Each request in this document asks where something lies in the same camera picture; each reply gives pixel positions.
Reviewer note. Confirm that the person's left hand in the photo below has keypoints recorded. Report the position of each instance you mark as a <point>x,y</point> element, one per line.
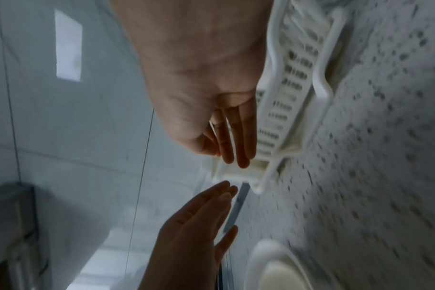
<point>189,240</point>

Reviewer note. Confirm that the person's right hand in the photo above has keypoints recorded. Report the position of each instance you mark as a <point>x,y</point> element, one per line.
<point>203,70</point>

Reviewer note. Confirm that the striped white bowl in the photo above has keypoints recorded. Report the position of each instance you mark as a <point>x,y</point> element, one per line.
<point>285,277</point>

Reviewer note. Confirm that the white plastic dish rack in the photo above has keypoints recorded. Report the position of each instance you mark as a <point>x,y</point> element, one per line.
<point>323,76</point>

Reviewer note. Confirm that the white drip tray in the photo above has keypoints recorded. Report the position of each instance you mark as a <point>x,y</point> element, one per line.
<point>239,171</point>

